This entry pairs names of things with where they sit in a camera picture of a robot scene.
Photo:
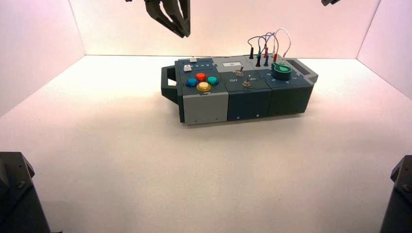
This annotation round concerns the green round push button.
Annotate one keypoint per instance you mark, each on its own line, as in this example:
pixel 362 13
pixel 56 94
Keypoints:
pixel 212 80

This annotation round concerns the metal toggle switch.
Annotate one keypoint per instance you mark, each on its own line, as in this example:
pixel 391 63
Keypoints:
pixel 246 82
pixel 240 72

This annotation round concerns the dark teal grey control box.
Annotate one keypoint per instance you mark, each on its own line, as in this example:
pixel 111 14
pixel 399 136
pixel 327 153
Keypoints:
pixel 248 99

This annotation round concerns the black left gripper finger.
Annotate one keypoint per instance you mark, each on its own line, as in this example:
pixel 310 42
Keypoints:
pixel 185 16
pixel 156 13

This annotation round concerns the red round push button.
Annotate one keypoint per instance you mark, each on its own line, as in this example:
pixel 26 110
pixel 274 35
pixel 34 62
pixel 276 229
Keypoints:
pixel 201 76

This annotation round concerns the blue round push button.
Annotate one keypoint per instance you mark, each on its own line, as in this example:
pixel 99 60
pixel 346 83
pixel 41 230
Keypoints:
pixel 192 82

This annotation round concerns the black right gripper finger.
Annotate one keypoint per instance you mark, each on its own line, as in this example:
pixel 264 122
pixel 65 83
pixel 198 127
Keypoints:
pixel 329 2

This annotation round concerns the green rotary knob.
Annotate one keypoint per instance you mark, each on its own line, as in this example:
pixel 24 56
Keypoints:
pixel 281 72

